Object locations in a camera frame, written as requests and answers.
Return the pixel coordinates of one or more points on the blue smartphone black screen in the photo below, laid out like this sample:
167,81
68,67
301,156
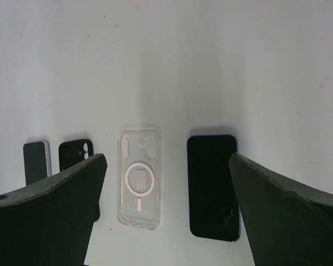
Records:
213,205

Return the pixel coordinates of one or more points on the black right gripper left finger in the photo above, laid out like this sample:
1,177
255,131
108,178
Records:
50,221

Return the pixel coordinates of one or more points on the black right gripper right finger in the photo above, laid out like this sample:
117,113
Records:
286,222

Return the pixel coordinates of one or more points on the white-edged smartphone black screen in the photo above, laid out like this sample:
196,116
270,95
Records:
37,161

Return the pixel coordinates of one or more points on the black silicone phone case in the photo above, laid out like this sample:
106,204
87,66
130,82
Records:
73,152

